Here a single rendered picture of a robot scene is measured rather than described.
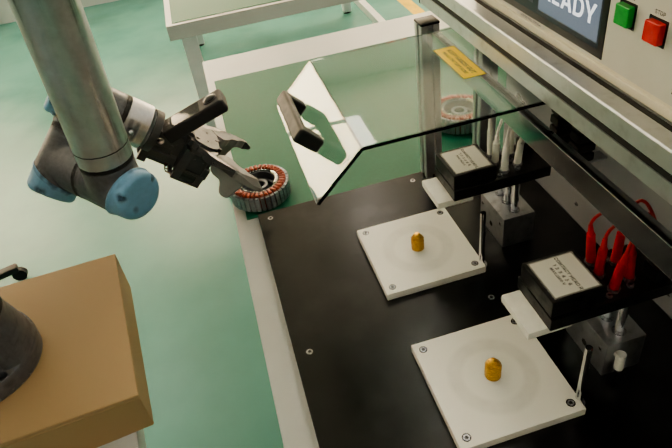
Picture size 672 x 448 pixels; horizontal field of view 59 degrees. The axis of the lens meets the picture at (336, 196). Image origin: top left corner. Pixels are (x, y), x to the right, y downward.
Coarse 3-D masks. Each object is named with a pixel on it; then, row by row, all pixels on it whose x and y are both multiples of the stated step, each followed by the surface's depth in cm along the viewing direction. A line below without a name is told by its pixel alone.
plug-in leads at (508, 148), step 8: (488, 128) 84; (488, 136) 84; (496, 136) 81; (512, 136) 84; (488, 144) 85; (496, 144) 82; (504, 144) 80; (512, 144) 84; (520, 144) 81; (488, 152) 85; (496, 152) 83; (504, 152) 81; (512, 152) 85; (520, 152) 82; (496, 160) 84; (504, 160) 81; (520, 160) 83; (504, 168) 82
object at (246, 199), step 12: (252, 168) 112; (264, 168) 112; (276, 168) 110; (264, 180) 110; (276, 180) 107; (288, 180) 108; (240, 192) 106; (252, 192) 106; (264, 192) 105; (276, 192) 105; (288, 192) 108; (240, 204) 106; (252, 204) 105; (264, 204) 105; (276, 204) 107
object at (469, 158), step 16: (448, 160) 82; (464, 160) 82; (480, 160) 81; (512, 160) 84; (528, 160) 84; (544, 160) 84; (448, 176) 81; (464, 176) 80; (480, 176) 80; (496, 176) 82; (512, 176) 82; (528, 176) 82; (544, 176) 83; (432, 192) 84; (448, 192) 83; (464, 192) 81; (480, 192) 82; (512, 192) 85; (512, 208) 87
